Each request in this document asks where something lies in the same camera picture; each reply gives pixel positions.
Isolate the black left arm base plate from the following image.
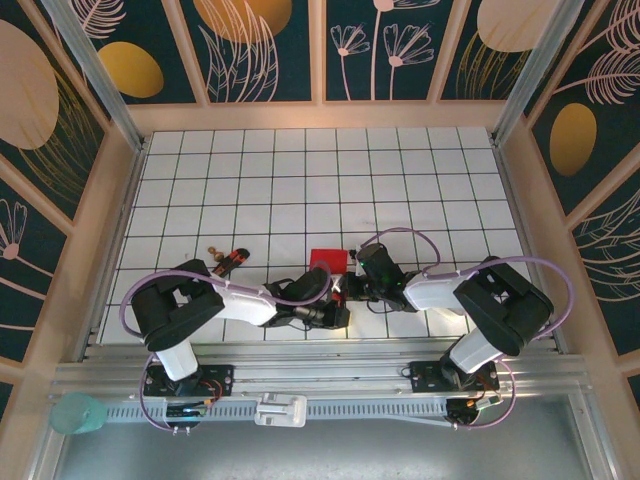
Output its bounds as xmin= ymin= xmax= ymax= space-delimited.
xmin=143 ymin=363 xmax=236 ymax=397

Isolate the white plastic clamp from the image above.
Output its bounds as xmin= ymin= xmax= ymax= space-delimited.
xmin=253 ymin=393 xmax=307 ymax=428

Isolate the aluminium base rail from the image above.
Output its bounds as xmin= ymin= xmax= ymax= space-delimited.
xmin=49 ymin=339 xmax=594 ymax=401

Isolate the red paper sheet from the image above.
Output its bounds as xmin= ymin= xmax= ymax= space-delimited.
xmin=308 ymin=248 xmax=350 ymax=307

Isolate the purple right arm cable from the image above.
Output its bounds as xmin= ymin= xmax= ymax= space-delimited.
xmin=355 ymin=227 xmax=575 ymax=430

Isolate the teal plastic cup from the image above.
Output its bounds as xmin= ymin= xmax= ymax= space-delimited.
xmin=48 ymin=392 xmax=107 ymax=435

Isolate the black controller board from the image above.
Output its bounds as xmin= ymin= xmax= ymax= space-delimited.
xmin=164 ymin=402 xmax=211 ymax=420
xmin=446 ymin=397 xmax=501 ymax=426

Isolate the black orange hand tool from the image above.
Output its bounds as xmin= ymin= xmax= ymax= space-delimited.
xmin=213 ymin=247 xmax=250 ymax=275

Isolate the aluminium corner post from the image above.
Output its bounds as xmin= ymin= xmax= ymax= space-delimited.
xmin=38 ymin=0 xmax=150 ymax=154
xmin=491 ymin=0 xmax=587 ymax=147

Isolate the grey slotted cable duct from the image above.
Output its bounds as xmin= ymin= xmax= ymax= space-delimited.
xmin=102 ymin=399 xmax=451 ymax=424

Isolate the aluminium side rail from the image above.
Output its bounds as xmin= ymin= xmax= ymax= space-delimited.
xmin=74 ymin=142 xmax=149 ymax=364
xmin=493 ymin=139 xmax=569 ymax=354

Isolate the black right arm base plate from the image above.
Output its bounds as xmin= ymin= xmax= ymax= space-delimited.
xmin=399 ymin=359 xmax=500 ymax=394

